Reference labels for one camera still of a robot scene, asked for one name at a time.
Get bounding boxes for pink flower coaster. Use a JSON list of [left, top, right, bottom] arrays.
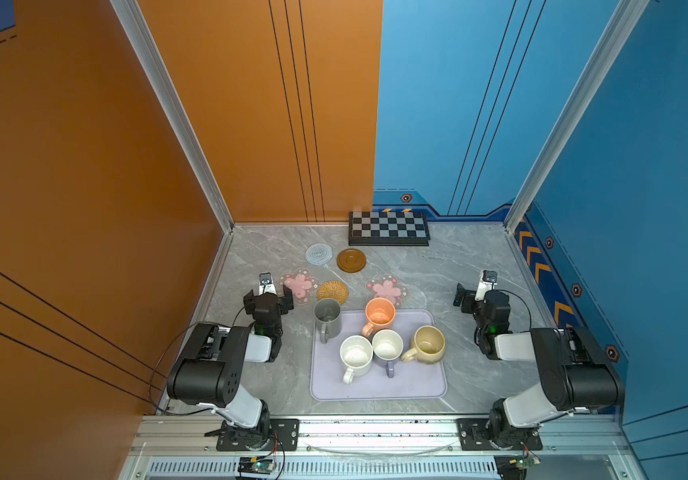
[[281, 269, 319, 305], [366, 274, 408, 307]]

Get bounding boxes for yellow rattan round coaster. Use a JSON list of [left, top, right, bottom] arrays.
[[317, 281, 349, 305]]

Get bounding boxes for grey woven round coaster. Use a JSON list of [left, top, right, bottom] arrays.
[[305, 243, 333, 266]]

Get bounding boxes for brown wooden round coaster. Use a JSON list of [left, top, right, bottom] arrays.
[[336, 248, 367, 273]]

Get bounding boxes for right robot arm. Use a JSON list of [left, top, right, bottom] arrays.
[[453, 282, 624, 451]]

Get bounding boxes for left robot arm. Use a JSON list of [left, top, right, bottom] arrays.
[[166, 287, 294, 450]]

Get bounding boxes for grey mug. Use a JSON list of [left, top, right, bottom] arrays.
[[313, 298, 342, 344]]

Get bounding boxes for yellow mug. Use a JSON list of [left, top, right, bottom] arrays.
[[401, 325, 446, 365]]

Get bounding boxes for white mug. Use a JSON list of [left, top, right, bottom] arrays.
[[339, 335, 373, 385]]

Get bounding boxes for lavender silicone tray mat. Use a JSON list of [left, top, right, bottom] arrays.
[[310, 310, 448, 401]]

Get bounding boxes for lavender mug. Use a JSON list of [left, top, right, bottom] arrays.
[[371, 329, 404, 379]]

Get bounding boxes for orange mug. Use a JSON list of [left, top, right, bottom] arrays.
[[361, 298, 396, 338]]

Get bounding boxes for black white chessboard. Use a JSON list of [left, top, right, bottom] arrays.
[[348, 210, 431, 246]]

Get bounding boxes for circuit board right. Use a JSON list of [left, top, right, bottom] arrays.
[[494, 456, 541, 480]]

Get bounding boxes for green circuit board left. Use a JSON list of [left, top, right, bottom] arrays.
[[237, 456, 276, 477]]

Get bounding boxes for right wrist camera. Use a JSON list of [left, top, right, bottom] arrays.
[[475, 270, 498, 301]]

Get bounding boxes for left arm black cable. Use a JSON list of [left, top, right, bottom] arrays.
[[148, 305, 249, 418]]

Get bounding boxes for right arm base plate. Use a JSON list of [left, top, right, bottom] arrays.
[[456, 418, 543, 452]]

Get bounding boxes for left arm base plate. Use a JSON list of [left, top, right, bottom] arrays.
[[216, 418, 300, 452]]

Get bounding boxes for aluminium front rail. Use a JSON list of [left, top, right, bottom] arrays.
[[119, 413, 646, 479]]

